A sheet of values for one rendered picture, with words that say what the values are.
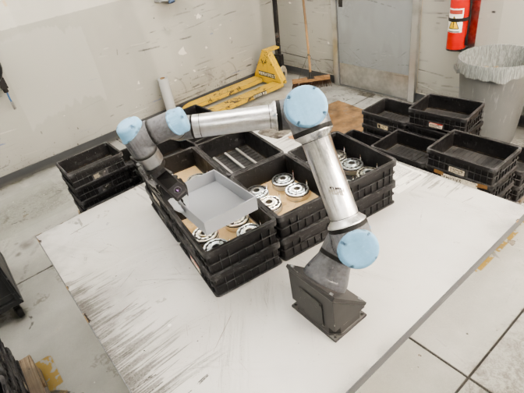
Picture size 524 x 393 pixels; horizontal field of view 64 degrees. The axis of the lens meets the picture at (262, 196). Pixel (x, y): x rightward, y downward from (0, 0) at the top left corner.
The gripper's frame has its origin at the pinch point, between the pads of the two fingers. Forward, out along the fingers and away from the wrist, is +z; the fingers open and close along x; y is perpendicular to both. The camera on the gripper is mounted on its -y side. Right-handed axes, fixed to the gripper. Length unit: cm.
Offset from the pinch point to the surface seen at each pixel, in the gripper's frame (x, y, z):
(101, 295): 39, 32, 30
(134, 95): -114, 329, 100
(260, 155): -60, 41, 41
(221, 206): -9.9, -4.5, 5.9
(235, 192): -17.9, -2.5, 7.4
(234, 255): -3.5, -8.3, 24.2
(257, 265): -8.7, -10.3, 35.4
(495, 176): -138, -42, 90
